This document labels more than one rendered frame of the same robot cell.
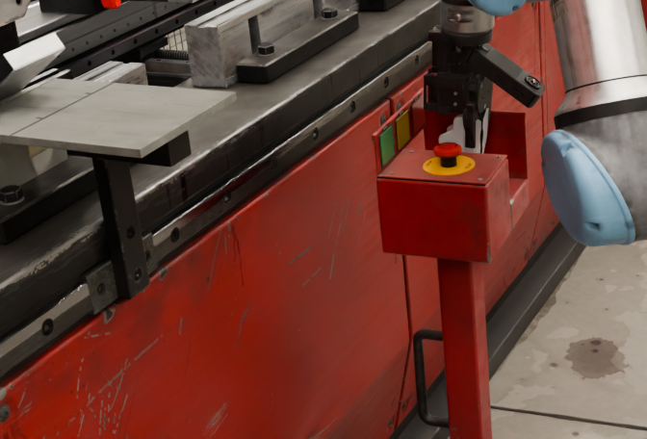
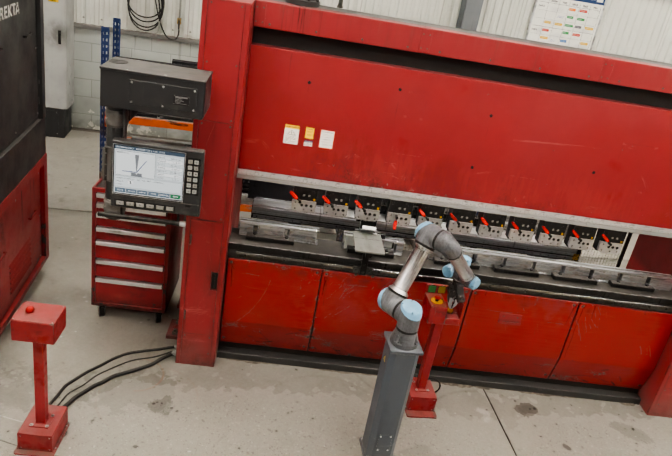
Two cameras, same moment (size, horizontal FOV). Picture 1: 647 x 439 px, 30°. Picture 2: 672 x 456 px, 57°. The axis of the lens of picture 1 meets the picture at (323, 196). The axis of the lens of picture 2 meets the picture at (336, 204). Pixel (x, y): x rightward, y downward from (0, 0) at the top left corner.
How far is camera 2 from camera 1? 286 cm
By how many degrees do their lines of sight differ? 49
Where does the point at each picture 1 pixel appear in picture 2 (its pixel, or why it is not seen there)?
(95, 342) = (350, 276)
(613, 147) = (385, 294)
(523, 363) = (509, 394)
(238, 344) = not seen: hidden behind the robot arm
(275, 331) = not seen: hidden behind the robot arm
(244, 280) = not seen: hidden behind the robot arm
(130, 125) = (364, 247)
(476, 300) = (434, 333)
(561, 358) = (519, 402)
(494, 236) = (431, 319)
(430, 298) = (469, 344)
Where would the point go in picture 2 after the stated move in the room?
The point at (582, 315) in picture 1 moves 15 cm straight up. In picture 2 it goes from (546, 403) to (552, 386)
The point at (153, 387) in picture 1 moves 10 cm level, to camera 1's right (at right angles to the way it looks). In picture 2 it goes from (360, 293) to (369, 301)
